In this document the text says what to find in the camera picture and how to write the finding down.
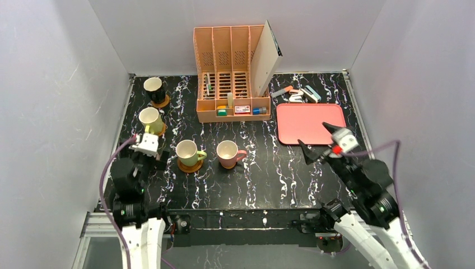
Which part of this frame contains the green mug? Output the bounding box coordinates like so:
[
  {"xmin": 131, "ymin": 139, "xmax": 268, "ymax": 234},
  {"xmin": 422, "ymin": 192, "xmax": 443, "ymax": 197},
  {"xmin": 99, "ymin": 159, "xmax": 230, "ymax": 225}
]
[{"xmin": 176, "ymin": 140, "xmax": 207, "ymax": 167}]

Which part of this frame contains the yellow mug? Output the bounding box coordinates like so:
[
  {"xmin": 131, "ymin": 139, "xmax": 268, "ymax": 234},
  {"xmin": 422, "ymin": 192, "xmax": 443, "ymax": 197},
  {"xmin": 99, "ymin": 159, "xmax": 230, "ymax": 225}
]
[{"xmin": 138, "ymin": 107, "xmax": 164, "ymax": 135}]

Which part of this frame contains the black mug white inside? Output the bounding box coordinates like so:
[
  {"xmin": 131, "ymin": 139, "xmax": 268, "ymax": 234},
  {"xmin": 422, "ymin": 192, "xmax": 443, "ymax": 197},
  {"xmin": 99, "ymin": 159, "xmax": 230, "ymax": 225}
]
[{"xmin": 143, "ymin": 77, "xmax": 166, "ymax": 104}]

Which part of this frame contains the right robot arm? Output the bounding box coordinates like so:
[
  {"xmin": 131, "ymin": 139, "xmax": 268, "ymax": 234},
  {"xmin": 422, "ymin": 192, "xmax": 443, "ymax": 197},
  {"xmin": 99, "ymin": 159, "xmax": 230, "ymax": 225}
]
[{"xmin": 292, "ymin": 122, "xmax": 430, "ymax": 268}]

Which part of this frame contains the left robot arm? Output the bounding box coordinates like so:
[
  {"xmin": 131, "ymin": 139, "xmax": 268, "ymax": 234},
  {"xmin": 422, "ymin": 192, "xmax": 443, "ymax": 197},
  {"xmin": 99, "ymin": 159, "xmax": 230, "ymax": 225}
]
[{"xmin": 110, "ymin": 150, "xmax": 170, "ymax": 268}]

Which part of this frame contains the plain orange coaster near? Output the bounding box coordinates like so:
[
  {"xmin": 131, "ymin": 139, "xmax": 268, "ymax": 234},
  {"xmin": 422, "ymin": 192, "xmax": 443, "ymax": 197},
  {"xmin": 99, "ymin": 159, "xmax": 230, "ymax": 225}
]
[{"xmin": 155, "ymin": 124, "xmax": 167, "ymax": 136}]

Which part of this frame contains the plain orange coaster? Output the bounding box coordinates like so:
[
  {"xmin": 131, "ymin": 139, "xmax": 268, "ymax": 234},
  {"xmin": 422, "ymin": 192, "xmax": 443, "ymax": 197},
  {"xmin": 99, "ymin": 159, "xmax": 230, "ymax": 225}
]
[
  {"xmin": 155, "ymin": 124, "xmax": 167, "ymax": 136},
  {"xmin": 151, "ymin": 94, "xmax": 170, "ymax": 108}
]

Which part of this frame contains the ridged orange round coaster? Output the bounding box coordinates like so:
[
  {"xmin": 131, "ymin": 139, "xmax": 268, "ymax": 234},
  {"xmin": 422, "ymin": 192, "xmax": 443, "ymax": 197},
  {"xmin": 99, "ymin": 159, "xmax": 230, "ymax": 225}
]
[{"xmin": 177, "ymin": 159, "xmax": 204, "ymax": 173}]

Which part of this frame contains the plain orange coaster far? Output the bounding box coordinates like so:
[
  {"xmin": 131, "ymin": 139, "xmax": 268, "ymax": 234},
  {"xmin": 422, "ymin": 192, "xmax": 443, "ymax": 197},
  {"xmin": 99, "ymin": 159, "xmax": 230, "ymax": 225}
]
[{"xmin": 151, "ymin": 94, "xmax": 170, "ymax": 108}]

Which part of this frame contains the orange coaster with black logo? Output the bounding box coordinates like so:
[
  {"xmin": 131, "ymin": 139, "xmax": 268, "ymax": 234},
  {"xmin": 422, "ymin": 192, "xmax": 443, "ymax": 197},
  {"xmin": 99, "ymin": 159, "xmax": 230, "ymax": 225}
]
[{"xmin": 222, "ymin": 163, "xmax": 238, "ymax": 169}]

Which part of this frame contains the pink tray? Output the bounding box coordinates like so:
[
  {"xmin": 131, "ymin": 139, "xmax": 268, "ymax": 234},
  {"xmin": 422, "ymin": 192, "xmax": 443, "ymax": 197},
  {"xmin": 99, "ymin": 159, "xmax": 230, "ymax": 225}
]
[{"xmin": 276, "ymin": 103, "xmax": 346, "ymax": 145}]

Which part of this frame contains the teal eraser block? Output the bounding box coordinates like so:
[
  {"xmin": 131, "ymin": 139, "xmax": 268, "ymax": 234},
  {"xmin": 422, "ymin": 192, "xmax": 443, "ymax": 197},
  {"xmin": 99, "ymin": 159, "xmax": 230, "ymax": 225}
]
[{"xmin": 301, "ymin": 85, "xmax": 322, "ymax": 104}]

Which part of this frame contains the white pink stapler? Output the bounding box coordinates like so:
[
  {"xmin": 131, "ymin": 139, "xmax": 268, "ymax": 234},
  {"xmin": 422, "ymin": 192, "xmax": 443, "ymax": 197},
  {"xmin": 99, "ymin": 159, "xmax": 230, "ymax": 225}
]
[{"xmin": 288, "ymin": 91, "xmax": 304, "ymax": 103}]

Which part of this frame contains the grey marker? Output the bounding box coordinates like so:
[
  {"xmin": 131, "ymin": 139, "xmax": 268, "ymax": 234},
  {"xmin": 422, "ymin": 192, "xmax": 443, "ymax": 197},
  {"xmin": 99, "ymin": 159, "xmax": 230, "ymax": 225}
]
[{"xmin": 270, "ymin": 89, "xmax": 287, "ymax": 98}]

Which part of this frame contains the blue grey bottle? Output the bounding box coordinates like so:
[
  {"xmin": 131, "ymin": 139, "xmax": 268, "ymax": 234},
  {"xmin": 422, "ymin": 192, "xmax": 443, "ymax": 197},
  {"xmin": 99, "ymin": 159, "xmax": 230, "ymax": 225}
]
[{"xmin": 252, "ymin": 106, "xmax": 267, "ymax": 115}]

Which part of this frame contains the red white card box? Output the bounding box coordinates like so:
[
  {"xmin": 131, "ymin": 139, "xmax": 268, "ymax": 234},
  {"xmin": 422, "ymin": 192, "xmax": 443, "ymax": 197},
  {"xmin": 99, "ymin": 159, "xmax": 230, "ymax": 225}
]
[{"xmin": 234, "ymin": 105, "xmax": 251, "ymax": 114}]

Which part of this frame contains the pen in organizer slot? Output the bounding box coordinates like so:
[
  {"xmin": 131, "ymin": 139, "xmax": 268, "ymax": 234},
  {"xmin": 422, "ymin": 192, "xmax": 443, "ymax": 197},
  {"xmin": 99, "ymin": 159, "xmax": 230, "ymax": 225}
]
[{"xmin": 204, "ymin": 72, "xmax": 212, "ymax": 95}]

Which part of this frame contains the white tube in organizer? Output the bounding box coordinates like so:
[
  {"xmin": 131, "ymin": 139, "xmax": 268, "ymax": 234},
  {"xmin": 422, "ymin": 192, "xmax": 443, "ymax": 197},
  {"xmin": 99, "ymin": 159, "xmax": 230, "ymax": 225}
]
[{"xmin": 227, "ymin": 92, "xmax": 234, "ymax": 108}]

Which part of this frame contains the white leaning book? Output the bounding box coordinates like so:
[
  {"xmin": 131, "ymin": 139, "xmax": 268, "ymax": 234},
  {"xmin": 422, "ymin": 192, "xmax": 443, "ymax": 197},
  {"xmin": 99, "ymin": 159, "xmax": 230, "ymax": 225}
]
[{"xmin": 250, "ymin": 20, "xmax": 283, "ymax": 98}]

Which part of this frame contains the orange desk file organizer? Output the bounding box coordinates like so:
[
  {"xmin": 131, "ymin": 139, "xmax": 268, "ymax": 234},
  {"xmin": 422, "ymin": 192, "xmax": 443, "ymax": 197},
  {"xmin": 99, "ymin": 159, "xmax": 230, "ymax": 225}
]
[{"xmin": 193, "ymin": 25, "xmax": 271, "ymax": 123}]

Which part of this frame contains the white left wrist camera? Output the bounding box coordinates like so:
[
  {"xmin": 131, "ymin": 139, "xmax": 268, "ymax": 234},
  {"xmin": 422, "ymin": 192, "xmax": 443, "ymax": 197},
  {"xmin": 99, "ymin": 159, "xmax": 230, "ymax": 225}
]
[{"xmin": 129, "ymin": 133, "xmax": 159, "ymax": 157}]

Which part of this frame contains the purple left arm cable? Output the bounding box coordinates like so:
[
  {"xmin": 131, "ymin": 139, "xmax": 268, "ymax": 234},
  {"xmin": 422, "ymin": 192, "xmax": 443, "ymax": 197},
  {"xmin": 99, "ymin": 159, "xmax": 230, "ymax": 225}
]
[{"xmin": 99, "ymin": 135, "xmax": 177, "ymax": 269}]

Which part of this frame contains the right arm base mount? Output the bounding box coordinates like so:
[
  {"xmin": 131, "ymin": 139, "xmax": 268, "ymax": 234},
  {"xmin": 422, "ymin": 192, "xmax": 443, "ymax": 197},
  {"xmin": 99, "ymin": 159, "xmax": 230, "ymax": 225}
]
[{"xmin": 290, "ymin": 211, "xmax": 344, "ymax": 255}]

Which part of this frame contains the aluminium front rail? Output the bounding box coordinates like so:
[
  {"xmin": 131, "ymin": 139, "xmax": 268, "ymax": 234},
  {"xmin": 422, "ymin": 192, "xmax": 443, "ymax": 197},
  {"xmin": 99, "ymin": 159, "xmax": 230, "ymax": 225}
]
[{"xmin": 80, "ymin": 210, "xmax": 413, "ymax": 238}]

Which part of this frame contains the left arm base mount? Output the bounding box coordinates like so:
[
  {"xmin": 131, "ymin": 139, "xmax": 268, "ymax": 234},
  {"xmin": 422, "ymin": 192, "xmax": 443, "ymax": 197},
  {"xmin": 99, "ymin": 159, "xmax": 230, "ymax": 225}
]
[{"xmin": 162, "ymin": 212, "xmax": 192, "ymax": 254}]

